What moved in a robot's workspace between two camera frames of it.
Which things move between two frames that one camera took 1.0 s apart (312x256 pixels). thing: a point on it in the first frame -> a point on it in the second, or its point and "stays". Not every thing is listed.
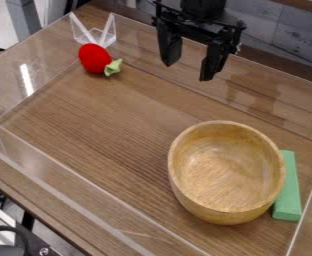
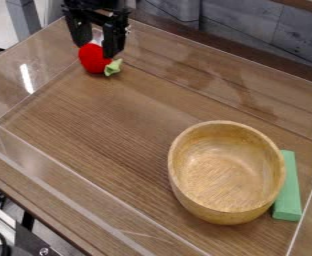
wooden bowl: x=227 y=171 stays
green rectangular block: x=288 y=207 stays
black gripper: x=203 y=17 -> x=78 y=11
